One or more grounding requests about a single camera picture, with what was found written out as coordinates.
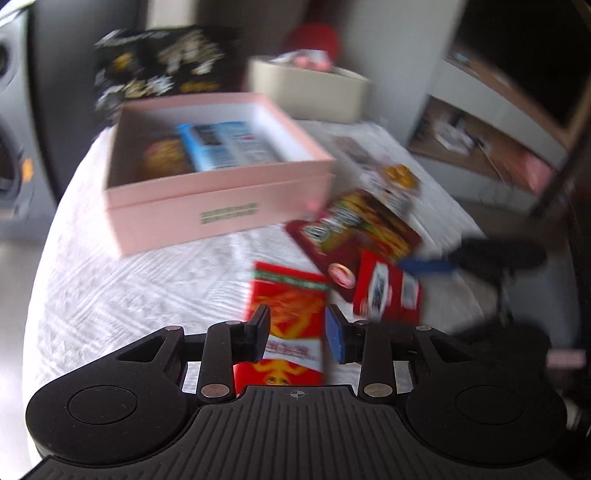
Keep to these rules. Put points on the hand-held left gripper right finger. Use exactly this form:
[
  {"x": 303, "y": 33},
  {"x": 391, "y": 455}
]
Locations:
[{"x": 334, "y": 339}]

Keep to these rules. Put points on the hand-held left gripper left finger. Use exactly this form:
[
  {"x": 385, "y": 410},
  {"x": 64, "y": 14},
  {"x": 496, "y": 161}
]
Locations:
[{"x": 258, "y": 333}]

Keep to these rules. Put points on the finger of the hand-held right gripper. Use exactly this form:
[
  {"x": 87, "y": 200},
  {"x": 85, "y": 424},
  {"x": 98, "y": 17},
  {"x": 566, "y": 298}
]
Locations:
[
  {"x": 425, "y": 266},
  {"x": 498, "y": 256}
]

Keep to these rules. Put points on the red packet with gold figure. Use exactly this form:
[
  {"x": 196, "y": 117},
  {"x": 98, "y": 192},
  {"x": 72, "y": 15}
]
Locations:
[{"x": 291, "y": 304}]

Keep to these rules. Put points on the small red snack packet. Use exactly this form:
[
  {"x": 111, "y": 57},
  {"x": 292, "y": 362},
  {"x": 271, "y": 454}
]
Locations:
[{"x": 383, "y": 286}]

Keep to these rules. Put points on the large red snack packet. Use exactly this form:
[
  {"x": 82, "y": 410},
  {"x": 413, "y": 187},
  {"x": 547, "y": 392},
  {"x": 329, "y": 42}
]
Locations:
[{"x": 351, "y": 226}]

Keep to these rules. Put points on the clear packet with yellow snack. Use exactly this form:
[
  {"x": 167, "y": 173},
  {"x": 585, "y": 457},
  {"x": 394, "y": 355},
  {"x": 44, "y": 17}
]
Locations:
[{"x": 397, "y": 177}]

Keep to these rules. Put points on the pink cardboard box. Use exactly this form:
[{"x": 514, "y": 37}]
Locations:
[{"x": 184, "y": 217}]

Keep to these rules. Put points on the blue snack packet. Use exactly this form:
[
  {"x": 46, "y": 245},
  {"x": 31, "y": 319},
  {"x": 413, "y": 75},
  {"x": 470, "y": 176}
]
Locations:
[{"x": 217, "y": 147}]

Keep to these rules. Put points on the yellow bun packet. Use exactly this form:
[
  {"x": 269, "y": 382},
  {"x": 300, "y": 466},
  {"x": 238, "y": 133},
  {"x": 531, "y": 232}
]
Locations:
[{"x": 164, "y": 159}]

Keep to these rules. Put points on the pink bag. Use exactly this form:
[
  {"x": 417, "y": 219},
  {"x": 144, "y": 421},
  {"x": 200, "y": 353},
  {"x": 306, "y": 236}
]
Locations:
[{"x": 535, "y": 173}]

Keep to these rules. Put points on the white router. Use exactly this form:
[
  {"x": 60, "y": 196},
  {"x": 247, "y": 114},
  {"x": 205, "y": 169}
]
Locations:
[{"x": 455, "y": 134}]

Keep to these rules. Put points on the white textured tablecloth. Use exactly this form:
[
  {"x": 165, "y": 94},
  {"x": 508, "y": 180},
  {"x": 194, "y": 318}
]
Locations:
[{"x": 115, "y": 300}]

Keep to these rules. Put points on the white television cabinet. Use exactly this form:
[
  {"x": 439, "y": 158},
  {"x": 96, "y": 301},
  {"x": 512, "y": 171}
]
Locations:
[{"x": 461, "y": 83}]

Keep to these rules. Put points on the black television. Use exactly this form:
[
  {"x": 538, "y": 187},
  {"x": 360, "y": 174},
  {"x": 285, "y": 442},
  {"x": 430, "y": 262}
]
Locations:
[{"x": 531, "y": 55}]

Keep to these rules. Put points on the cream tissue box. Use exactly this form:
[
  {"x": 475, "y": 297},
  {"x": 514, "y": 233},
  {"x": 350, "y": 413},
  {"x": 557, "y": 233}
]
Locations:
[{"x": 304, "y": 92}]

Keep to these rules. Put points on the pink figure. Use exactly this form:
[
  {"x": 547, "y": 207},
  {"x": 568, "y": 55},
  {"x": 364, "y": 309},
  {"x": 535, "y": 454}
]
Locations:
[{"x": 310, "y": 59}]

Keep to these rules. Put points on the red round paddle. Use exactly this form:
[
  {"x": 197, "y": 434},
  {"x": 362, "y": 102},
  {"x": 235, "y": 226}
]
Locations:
[{"x": 316, "y": 37}]

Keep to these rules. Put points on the black snack bag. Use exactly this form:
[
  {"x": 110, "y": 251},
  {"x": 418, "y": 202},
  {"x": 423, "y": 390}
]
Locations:
[{"x": 138, "y": 60}]

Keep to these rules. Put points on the grey washing machine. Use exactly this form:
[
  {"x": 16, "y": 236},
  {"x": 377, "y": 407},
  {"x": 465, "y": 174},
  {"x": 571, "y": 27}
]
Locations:
[{"x": 18, "y": 138}]

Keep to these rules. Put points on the dark grey tall cabinet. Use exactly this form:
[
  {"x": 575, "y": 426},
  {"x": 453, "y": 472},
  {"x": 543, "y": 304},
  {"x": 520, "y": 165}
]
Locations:
[{"x": 69, "y": 46}]

